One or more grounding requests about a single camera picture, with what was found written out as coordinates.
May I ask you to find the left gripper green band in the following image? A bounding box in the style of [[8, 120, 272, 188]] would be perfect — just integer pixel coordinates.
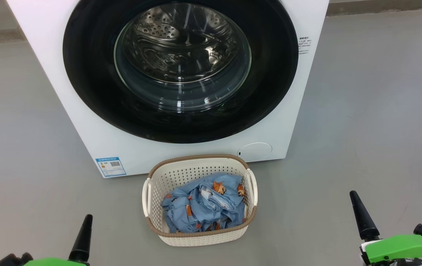
[[22, 214, 94, 266]]

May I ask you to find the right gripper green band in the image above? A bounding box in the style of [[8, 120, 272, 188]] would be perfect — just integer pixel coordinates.
[[350, 191, 422, 266]]

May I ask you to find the blue cartoon print garment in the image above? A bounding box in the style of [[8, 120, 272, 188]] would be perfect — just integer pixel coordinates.
[[161, 185, 211, 233], [192, 172, 246, 229]]

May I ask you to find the black-rimmed glass washer door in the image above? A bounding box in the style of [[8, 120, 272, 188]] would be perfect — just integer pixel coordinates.
[[62, 0, 299, 144]]

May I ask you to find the white front-load washing machine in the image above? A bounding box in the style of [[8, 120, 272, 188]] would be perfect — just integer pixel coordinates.
[[6, 0, 330, 178]]

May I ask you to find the blue energy label sticker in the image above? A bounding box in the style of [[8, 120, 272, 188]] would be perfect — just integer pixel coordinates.
[[95, 157, 127, 178]]

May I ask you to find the round drain filter cover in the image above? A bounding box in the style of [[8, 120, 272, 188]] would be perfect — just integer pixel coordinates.
[[237, 143, 273, 160]]

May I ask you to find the cream perforated laundry basket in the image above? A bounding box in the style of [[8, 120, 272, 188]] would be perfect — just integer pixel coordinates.
[[142, 154, 259, 247]]

